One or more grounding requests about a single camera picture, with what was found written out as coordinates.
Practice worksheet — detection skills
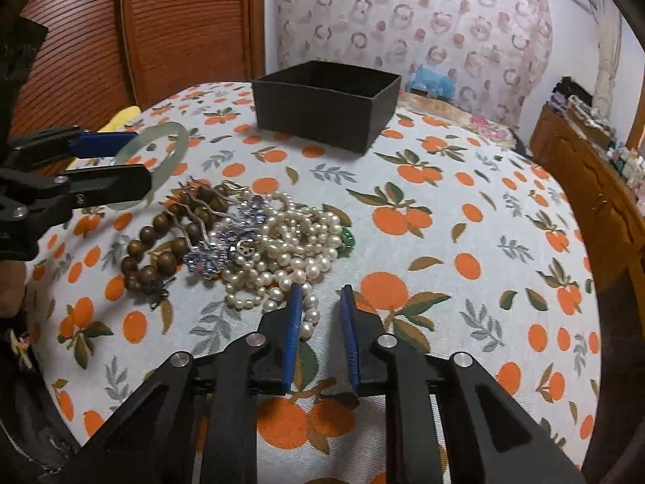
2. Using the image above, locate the ring pattern sheer curtain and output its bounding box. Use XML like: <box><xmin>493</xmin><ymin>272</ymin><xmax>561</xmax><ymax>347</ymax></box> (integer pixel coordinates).
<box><xmin>275</xmin><ymin>0</ymin><xmax>553</xmax><ymax>129</ymax></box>

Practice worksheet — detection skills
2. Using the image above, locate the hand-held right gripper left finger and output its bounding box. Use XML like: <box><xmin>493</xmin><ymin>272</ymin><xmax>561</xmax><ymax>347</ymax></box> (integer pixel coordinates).
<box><xmin>37</xmin><ymin>284</ymin><xmax>304</xmax><ymax>484</ymax></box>

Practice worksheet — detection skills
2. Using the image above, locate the row of small bottles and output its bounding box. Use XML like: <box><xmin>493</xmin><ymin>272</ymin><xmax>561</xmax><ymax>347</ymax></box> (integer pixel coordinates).
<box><xmin>607</xmin><ymin>140</ymin><xmax>645</xmax><ymax>188</ymax></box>

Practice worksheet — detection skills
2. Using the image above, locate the orange fruit print tablecloth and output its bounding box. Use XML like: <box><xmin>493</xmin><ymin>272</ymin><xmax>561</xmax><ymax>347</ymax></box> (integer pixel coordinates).
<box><xmin>25</xmin><ymin>81</ymin><xmax>603</xmax><ymax>484</ymax></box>

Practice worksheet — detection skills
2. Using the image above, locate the black cardboard box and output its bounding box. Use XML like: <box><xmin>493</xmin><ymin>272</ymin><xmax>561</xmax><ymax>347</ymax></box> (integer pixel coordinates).
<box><xmin>251</xmin><ymin>59</ymin><xmax>402</xmax><ymax>154</ymax></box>

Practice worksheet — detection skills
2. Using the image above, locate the blue plastic bag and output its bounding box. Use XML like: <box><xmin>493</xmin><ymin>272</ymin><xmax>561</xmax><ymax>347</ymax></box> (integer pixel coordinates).
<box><xmin>406</xmin><ymin>65</ymin><xmax>460</xmax><ymax>102</ymax></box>

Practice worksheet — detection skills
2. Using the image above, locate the floral bed blanket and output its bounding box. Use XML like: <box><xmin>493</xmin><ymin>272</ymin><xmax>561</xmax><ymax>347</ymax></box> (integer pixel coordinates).
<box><xmin>398</xmin><ymin>92</ymin><xmax>520</xmax><ymax>152</ymax></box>

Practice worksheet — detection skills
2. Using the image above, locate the wooden low cabinet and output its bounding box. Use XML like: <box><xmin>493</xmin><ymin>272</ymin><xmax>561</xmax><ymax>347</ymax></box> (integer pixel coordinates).
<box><xmin>529</xmin><ymin>103</ymin><xmax>645</xmax><ymax>313</ymax></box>

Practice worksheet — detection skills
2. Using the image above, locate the beige window curtain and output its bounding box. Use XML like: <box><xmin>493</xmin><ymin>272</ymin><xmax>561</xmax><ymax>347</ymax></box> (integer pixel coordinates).
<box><xmin>593</xmin><ymin>7</ymin><xmax>622</xmax><ymax>108</ymax></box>

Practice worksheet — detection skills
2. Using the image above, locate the pale green jade bangle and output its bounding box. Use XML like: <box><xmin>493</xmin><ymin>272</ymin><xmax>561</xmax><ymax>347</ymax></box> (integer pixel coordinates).
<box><xmin>108</xmin><ymin>122</ymin><xmax>189</xmax><ymax>211</ymax></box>

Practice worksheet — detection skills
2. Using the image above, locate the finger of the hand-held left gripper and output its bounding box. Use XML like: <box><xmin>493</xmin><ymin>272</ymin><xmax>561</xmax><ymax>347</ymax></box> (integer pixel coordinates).
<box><xmin>7</xmin><ymin>126</ymin><xmax>139</xmax><ymax>172</ymax></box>
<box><xmin>50</xmin><ymin>164</ymin><xmax>154</xmax><ymax>213</ymax></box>

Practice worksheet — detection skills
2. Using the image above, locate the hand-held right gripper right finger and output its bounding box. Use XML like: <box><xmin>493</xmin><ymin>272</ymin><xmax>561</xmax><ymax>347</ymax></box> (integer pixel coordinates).
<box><xmin>339</xmin><ymin>285</ymin><xmax>588</xmax><ymax>484</ymax></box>

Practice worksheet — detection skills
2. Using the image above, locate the stack of folded clothes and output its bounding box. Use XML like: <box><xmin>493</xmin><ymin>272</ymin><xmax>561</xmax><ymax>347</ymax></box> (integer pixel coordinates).
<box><xmin>547</xmin><ymin>77</ymin><xmax>614</xmax><ymax>148</ymax></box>

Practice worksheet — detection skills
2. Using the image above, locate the brown wooden bead bracelet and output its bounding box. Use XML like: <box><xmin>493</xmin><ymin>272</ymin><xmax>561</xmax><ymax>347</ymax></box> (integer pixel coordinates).
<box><xmin>121</xmin><ymin>184</ymin><xmax>223</xmax><ymax>299</ymax></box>

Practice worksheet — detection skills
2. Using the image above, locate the white pearl necklace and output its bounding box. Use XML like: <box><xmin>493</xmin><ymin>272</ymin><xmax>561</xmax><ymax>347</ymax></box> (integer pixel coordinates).
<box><xmin>222</xmin><ymin>192</ymin><xmax>348</xmax><ymax>341</ymax></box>

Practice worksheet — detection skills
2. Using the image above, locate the brown slatted wardrobe door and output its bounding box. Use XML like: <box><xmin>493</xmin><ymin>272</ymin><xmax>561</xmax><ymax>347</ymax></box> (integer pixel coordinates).
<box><xmin>10</xmin><ymin>0</ymin><xmax>266</xmax><ymax>137</ymax></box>

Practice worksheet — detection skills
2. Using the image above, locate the silver crystal flower hairpin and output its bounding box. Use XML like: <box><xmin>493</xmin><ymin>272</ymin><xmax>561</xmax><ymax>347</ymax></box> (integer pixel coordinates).
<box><xmin>171</xmin><ymin>179</ymin><xmax>268</xmax><ymax>283</ymax></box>

